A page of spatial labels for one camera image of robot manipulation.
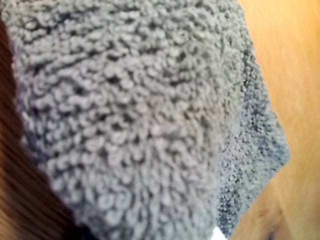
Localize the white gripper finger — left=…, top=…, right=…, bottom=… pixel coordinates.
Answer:
left=212, top=225, right=228, bottom=240

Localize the grey terry cloth towel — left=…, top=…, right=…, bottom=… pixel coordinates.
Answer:
left=0, top=0, right=292, bottom=240

